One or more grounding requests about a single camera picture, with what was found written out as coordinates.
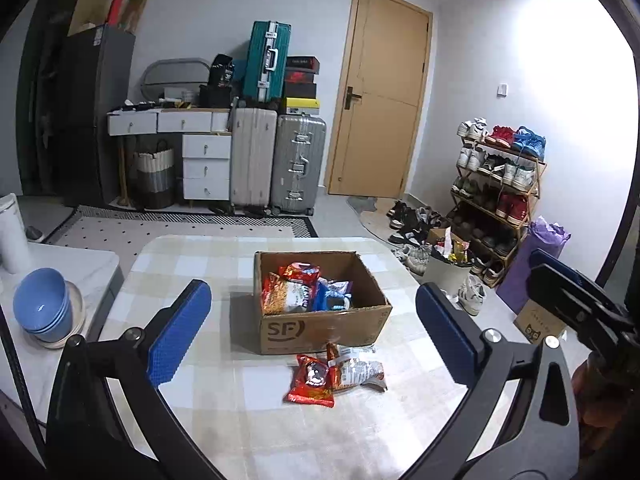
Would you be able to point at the grey oval mirror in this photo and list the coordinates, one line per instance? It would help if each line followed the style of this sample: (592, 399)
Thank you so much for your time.
(178, 76)

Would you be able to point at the white trash bin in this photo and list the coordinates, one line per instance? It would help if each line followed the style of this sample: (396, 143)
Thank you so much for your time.
(445, 275)

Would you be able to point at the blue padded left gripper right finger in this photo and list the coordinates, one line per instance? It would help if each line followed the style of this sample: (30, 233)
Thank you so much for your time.
(539, 439)

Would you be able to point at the woven laundry basket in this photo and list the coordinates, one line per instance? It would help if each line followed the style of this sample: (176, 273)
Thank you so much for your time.
(155, 176)

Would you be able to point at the checkered beige tablecloth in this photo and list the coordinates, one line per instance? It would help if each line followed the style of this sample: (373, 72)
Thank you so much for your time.
(230, 398)

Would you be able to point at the brown SF cardboard box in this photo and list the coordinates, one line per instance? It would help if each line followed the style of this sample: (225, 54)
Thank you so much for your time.
(307, 332)

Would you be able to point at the teal suitcase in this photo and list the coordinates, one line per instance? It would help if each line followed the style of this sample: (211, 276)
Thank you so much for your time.
(266, 60)

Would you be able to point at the white and red noodle snack bag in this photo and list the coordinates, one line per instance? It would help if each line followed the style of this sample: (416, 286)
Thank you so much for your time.
(352, 367)

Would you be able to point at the blue Oreo packet in box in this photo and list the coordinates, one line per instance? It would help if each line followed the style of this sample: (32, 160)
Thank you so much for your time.
(332, 296)

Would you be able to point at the black patterned rug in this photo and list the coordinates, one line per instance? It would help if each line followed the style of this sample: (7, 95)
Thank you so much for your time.
(127, 231)

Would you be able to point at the silver grey suitcase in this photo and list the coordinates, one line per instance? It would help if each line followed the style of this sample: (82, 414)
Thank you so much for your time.
(296, 164)

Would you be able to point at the dark grey refrigerator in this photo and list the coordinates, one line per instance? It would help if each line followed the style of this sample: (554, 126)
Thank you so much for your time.
(96, 70)

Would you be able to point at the white light switch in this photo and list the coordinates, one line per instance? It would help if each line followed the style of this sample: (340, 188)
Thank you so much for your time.
(503, 90)

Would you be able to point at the beige plate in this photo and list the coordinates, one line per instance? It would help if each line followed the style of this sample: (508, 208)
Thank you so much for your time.
(78, 319)

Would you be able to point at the black bag on desk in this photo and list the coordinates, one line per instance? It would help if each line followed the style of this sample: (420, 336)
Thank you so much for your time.
(221, 71)

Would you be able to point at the pile of shoes on floor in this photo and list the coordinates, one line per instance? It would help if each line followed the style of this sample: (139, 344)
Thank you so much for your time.
(415, 256)

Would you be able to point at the wooden shoe rack with shoes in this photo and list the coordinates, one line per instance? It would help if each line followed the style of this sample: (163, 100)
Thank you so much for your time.
(495, 193)

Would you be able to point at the orange noodle snack bag in box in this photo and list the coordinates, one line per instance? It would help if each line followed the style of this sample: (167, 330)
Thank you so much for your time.
(282, 296)

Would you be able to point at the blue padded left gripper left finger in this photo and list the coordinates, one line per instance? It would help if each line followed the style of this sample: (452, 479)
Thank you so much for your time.
(107, 418)

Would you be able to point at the red Oreo snack packet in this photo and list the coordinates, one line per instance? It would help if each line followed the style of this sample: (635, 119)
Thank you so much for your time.
(311, 383)

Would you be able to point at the white kettle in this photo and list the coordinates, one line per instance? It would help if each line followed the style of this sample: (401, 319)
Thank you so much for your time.
(15, 256)

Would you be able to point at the white desk with drawers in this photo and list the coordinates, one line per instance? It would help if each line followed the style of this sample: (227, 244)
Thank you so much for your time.
(201, 141)

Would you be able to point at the stacked blue bowls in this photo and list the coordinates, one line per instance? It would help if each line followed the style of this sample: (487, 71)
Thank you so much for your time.
(41, 305)

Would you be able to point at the beige suitcase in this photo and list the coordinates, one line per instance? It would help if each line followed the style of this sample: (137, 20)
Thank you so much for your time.
(252, 149)

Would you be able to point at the small brown cardboard box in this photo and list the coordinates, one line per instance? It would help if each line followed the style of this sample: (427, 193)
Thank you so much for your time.
(536, 323)

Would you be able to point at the white high-top sneaker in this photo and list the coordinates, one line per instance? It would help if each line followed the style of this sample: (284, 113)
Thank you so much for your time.
(471, 294)

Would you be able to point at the red snack bag in box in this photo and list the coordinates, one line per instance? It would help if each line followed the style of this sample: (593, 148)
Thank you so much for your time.
(300, 272)

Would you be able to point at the wooden door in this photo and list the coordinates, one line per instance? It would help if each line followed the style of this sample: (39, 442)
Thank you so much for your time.
(380, 98)

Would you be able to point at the person's right hand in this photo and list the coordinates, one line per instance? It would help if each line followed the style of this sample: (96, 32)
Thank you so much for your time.
(605, 404)

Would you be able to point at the stack of shoe boxes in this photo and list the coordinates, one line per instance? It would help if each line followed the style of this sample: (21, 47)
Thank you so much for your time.
(299, 95)

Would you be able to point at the round door mat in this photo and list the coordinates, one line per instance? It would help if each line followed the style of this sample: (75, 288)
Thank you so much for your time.
(380, 217)

